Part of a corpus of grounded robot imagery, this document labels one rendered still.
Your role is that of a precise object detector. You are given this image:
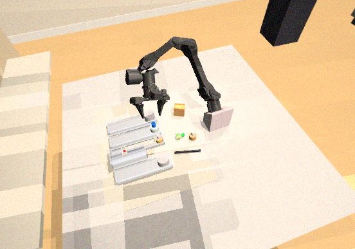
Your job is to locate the orange block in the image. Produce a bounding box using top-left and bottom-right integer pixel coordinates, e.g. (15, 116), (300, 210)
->
(174, 103), (185, 116)

